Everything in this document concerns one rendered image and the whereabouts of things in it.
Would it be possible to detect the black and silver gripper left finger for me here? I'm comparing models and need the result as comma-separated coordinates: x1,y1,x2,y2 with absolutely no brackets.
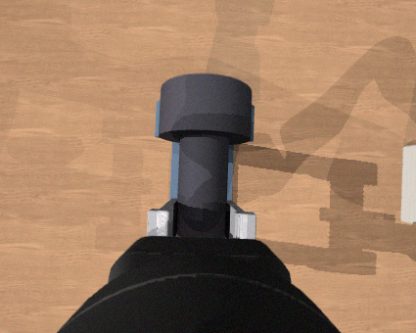
147,198,178,237

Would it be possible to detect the blue metal cradle base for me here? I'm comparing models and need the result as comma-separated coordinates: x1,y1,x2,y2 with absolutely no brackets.
155,100,254,201

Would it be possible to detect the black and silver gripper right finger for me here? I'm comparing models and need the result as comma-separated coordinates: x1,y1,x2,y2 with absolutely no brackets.
225,200,256,239

